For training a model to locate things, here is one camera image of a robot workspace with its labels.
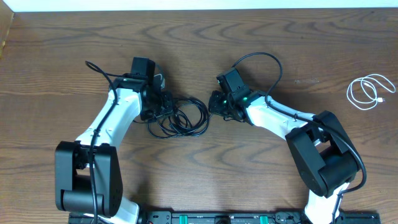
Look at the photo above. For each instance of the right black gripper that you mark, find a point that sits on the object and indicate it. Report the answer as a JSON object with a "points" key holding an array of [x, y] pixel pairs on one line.
{"points": [[214, 107]]}

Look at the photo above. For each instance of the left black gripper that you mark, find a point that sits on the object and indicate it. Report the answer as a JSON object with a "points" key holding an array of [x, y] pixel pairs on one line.
{"points": [[168, 96]]}

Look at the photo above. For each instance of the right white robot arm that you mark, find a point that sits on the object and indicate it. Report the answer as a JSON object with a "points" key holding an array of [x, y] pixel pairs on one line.
{"points": [[324, 156]]}

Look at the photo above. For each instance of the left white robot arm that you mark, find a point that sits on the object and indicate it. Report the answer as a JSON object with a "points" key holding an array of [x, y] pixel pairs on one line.
{"points": [[88, 181]]}

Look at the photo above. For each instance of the cardboard box edge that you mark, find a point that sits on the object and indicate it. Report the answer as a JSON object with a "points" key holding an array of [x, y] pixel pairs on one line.
{"points": [[6, 19]]}

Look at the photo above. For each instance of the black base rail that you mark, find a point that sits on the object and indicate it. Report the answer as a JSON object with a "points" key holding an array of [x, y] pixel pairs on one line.
{"points": [[280, 217]]}

